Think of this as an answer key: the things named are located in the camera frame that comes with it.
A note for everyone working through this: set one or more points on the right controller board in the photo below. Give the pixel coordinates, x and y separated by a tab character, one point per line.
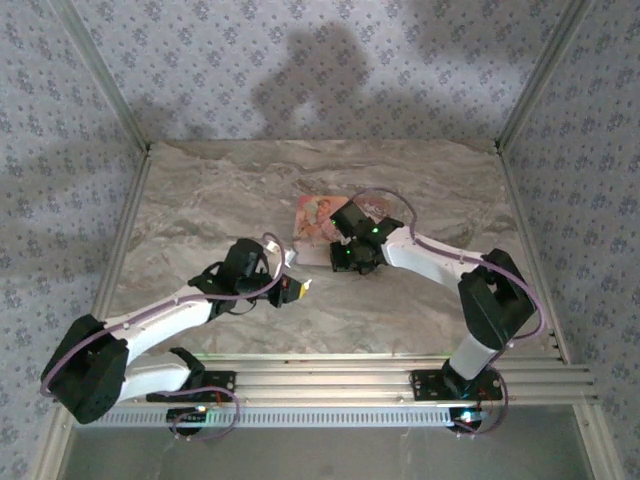
467	417

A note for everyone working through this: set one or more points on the pink decorated wooden box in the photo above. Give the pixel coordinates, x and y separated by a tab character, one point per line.
315	220

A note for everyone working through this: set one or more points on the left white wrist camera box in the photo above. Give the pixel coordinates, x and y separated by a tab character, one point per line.
290	257

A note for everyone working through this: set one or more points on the aluminium mounting rail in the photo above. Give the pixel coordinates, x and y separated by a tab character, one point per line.
325	380

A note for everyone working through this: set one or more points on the aluminium frame leg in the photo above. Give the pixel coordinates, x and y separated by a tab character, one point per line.
52	445
595	445

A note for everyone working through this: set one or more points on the controller board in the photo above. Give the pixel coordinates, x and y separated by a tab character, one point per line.
467	417
185	415

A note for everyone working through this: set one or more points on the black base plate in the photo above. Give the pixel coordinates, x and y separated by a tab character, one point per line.
425	385
222	382

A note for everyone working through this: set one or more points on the aluminium corner post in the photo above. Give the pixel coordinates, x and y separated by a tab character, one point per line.
542	75
102	75

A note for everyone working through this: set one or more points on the aluminium side rail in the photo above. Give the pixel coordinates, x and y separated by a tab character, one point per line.
125	225
520	220

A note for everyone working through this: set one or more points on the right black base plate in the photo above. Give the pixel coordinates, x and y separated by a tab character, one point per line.
425	385

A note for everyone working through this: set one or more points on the left controller board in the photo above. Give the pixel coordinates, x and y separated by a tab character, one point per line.
185	415

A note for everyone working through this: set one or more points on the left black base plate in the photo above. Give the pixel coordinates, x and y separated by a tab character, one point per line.
222	382

